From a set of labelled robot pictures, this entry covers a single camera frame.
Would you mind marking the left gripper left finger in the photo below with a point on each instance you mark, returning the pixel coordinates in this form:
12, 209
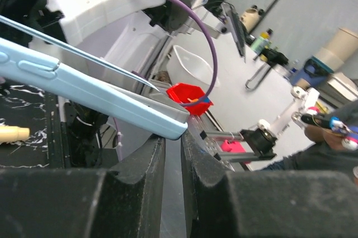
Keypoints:
123, 201

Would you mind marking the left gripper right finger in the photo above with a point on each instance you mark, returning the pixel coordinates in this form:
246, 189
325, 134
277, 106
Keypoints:
223, 203

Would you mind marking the red plastic parts bin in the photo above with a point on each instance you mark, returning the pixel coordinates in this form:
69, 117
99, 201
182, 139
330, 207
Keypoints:
186, 93

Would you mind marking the phone with teal case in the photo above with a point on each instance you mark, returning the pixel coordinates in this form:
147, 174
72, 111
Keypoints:
119, 77

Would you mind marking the light blue phone case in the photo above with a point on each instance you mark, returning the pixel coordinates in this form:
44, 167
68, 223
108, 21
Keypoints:
48, 73

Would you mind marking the wooden recorder flute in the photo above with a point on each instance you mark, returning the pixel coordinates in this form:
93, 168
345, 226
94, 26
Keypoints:
9, 134

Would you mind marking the person in dark sleeve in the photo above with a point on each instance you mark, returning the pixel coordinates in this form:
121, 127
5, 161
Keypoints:
325, 154

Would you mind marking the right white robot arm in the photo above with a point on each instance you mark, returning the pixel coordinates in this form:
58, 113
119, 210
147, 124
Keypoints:
72, 21

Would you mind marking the white plastic tub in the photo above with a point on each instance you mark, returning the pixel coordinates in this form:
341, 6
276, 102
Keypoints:
189, 68

